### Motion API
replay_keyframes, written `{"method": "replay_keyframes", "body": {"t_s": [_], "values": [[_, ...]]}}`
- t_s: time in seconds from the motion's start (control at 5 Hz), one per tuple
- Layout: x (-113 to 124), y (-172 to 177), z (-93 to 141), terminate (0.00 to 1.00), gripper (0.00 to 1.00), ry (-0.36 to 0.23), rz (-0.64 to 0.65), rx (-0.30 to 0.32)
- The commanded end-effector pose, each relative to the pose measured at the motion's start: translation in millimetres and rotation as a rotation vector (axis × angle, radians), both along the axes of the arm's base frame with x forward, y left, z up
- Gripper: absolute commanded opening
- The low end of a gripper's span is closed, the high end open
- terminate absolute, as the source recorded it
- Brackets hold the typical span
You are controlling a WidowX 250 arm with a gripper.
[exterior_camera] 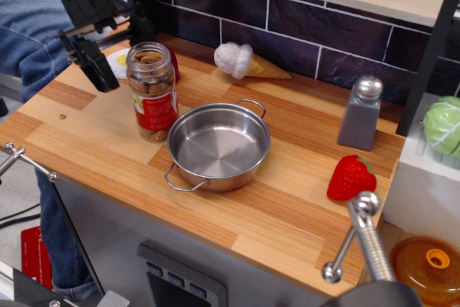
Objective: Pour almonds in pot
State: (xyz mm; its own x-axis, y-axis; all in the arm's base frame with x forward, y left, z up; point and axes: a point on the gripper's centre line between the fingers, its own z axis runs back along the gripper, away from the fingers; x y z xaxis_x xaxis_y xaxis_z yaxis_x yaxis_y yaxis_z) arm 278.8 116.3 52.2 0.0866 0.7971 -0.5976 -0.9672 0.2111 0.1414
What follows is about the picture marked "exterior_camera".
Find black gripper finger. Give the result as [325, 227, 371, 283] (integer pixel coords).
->
[129, 2, 156, 46]
[58, 31, 119, 93]

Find clear almond jar red label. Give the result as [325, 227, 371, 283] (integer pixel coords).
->
[126, 42, 179, 142]

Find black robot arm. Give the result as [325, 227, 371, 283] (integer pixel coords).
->
[59, 0, 155, 92]

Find stainless steel pot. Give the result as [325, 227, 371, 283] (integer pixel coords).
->
[164, 98, 271, 192]

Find orange pot lid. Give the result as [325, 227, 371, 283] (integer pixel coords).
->
[390, 237, 459, 306]

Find toy fried egg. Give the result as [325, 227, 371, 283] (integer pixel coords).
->
[106, 48, 129, 80]

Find person in blue jeans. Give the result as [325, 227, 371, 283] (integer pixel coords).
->
[1, 0, 101, 306]

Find toy ice cream cone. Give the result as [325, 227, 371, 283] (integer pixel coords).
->
[214, 42, 292, 80]

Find red box on floor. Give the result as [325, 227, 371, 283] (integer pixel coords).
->
[21, 226, 52, 290]

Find grey shaker silver cap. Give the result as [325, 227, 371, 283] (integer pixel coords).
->
[337, 75, 384, 150]

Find grey oven control panel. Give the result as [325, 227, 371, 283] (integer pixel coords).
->
[137, 244, 228, 307]

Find red toy strawberry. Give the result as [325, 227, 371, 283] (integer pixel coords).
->
[327, 155, 377, 201]

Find green toy cabbage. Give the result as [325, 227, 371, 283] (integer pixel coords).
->
[423, 96, 459, 159]

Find black cable on floor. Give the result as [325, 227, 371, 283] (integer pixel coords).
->
[0, 201, 42, 229]

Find black upright post right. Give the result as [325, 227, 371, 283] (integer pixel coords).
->
[396, 0, 459, 137]

